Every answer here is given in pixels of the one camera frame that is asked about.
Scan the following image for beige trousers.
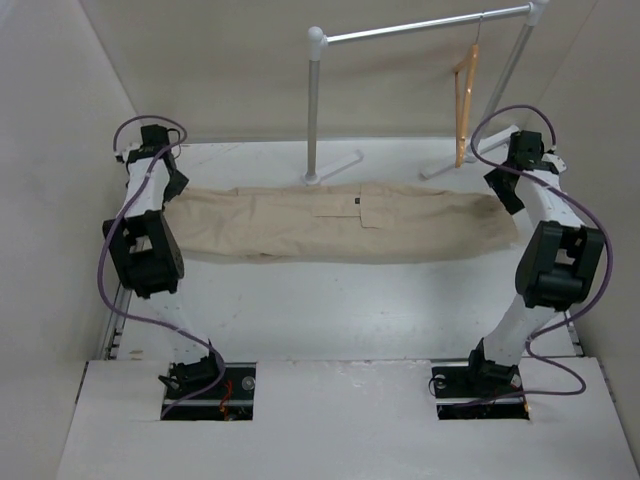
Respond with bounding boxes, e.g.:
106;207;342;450
165;183;519;262

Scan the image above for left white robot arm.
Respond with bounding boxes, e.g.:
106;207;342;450
99;119;225;401

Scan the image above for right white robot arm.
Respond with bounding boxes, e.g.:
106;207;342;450
463;131;606;397

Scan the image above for wooden clothes hanger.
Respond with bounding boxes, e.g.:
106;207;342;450
453;13;485;168

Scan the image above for white and silver clothes rack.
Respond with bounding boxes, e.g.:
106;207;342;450
301;1;548;185

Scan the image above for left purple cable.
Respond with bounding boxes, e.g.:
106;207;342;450
97;115;229;421

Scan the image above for purple cable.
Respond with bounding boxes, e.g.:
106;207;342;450
97;115;229;421
470;103;615;397

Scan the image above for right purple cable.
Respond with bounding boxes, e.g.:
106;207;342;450
470;103;615;397

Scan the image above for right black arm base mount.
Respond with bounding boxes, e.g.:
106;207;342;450
428;362;530;420

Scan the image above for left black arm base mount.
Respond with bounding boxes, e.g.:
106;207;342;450
158;360;257;422

